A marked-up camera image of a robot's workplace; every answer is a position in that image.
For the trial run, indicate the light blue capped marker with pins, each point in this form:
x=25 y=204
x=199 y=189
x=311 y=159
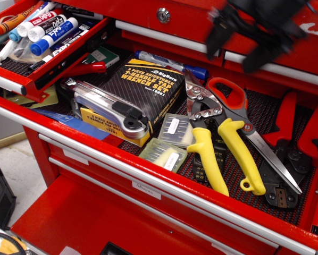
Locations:
x=46 y=7

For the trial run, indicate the clear drill bit case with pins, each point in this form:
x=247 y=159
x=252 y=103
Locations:
x=163 y=154
x=176 y=130

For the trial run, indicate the orange crayola marker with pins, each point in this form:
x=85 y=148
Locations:
x=12 y=22

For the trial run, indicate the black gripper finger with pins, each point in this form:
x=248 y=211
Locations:
x=260 y=56
x=221 y=32

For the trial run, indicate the green staples box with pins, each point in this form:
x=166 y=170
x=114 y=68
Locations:
x=102 y=54

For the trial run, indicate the black wire stripper tool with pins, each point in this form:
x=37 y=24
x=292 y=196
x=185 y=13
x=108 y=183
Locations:
x=220 y=149

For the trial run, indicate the silver cabinet lock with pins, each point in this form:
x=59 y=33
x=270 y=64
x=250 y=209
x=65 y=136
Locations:
x=163 y=15

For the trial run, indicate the blue capped marker in drawer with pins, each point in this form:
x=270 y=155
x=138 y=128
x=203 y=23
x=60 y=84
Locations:
x=199 y=72

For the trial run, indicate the blue expo marker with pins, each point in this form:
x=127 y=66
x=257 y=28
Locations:
x=49 y=39

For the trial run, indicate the red handled pliers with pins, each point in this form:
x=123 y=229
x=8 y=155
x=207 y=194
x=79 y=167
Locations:
x=82 y=69

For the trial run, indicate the red grey scissors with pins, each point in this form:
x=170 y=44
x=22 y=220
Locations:
x=234 y=103

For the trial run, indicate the red tool chest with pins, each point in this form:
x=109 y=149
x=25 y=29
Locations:
x=189 y=27

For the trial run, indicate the red handled crimping tool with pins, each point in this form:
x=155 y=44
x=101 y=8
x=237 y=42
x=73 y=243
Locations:
x=298 y=161

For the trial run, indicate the large open red drawer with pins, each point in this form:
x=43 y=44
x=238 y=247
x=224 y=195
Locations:
x=90 y=200

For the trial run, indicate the yellow handled tin snips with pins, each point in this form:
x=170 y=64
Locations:
x=218 y=111

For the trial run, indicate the red expo marker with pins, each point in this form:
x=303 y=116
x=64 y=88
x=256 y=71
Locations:
x=24 y=27

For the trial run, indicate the white label on drawer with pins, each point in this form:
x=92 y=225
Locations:
x=146 y=190

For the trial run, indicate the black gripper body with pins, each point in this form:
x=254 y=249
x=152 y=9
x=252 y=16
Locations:
x=266 y=22

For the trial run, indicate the black yellow wrench set box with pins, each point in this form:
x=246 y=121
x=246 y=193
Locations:
x=151 y=87

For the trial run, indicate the silver box cutter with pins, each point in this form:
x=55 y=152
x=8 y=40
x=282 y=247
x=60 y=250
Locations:
x=130 y=118

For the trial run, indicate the white thin pen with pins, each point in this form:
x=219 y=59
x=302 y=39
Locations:
x=7 y=49

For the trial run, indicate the clear drill bit case front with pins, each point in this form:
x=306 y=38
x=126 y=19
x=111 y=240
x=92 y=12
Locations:
x=163 y=154

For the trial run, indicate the black expo marker white cap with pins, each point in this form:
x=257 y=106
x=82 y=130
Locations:
x=47 y=26

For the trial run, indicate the blue card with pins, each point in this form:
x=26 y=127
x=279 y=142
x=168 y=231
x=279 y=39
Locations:
x=74 y=123

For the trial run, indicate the small upper red drawer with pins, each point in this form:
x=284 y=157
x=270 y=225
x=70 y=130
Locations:
x=16 y=78

